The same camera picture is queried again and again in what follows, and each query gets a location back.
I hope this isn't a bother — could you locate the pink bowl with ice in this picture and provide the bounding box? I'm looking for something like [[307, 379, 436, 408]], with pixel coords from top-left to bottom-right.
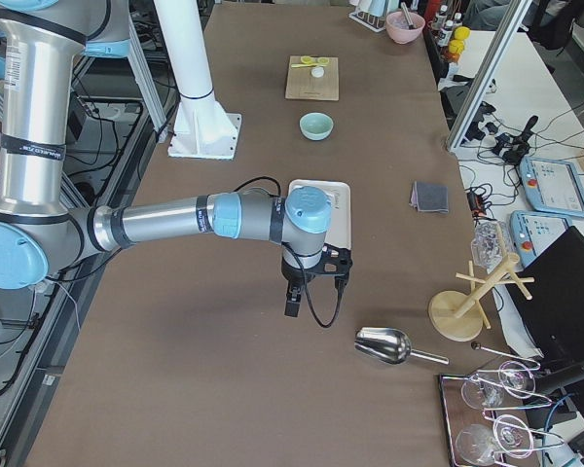
[[385, 11, 426, 44]]

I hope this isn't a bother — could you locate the metal muddler tube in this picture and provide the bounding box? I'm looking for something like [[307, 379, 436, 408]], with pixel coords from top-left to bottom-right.
[[400, 3, 416, 30]]

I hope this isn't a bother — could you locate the white rectangular tray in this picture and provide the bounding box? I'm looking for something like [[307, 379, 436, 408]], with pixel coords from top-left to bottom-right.
[[288, 179, 352, 250]]

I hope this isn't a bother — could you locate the metal scoop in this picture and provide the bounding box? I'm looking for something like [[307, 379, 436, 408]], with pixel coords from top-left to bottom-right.
[[354, 327, 450, 365]]

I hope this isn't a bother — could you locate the teach pendant tablet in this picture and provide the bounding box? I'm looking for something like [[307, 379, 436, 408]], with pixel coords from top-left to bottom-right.
[[519, 156, 584, 218], [509, 210, 572, 267]]

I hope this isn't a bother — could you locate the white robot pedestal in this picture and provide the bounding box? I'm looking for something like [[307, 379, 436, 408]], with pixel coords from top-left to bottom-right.
[[155, 0, 241, 161]]

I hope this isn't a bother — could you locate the grey folded cloth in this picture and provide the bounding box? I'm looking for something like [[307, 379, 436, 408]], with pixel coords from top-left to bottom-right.
[[410, 181, 449, 213]]

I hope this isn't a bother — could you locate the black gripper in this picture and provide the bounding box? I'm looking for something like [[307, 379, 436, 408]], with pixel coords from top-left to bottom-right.
[[281, 245, 321, 317]]

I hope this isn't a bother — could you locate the wooden mug tree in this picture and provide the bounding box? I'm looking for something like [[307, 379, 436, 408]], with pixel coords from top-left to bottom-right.
[[428, 223, 534, 341]]

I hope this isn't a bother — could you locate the wooden cutting board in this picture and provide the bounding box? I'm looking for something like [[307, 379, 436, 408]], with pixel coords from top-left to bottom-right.
[[285, 55, 340, 101]]

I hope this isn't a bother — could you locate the aluminium frame post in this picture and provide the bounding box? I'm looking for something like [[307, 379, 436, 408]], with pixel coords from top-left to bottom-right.
[[446, 0, 531, 153]]

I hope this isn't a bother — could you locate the clear glass jar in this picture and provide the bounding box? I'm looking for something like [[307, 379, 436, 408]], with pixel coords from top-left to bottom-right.
[[471, 221, 509, 270]]

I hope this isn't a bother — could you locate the wine glass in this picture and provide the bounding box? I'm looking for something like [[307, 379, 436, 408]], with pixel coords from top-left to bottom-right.
[[456, 424, 501, 466], [460, 375, 504, 410]]

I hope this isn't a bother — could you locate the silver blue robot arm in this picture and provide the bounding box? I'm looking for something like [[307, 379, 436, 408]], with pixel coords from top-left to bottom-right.
[[0, 1, 332, 316]]

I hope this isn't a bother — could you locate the light green bowl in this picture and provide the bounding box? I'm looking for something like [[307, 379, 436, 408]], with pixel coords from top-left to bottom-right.
[[299, 112, 334, 141]]

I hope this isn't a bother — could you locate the black monitor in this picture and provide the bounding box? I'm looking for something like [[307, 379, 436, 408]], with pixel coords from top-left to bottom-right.
[[510, 226, 584, 376]]

